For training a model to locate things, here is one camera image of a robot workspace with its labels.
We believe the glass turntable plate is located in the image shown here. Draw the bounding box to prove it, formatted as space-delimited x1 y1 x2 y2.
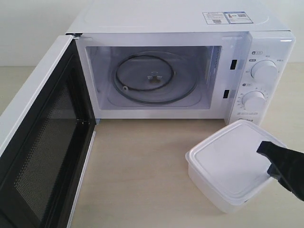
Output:
112 51 199 105

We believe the white lidded plastic container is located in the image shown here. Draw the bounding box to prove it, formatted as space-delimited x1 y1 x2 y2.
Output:
185 120 286 214

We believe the lower white timer knob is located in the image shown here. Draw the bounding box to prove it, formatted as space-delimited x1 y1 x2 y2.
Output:
242 91 266 112

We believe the warning label sticker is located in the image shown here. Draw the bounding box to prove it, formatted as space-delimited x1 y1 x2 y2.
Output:
203 11 253 25

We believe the upper white control knob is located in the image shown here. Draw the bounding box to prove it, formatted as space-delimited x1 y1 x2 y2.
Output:
251 60 278 81

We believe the white Midea microwave oven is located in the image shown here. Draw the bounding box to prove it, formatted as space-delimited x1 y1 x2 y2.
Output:
66 0 295 125

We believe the white microwave door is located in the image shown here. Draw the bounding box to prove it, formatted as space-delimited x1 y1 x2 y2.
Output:
0 35 96 228

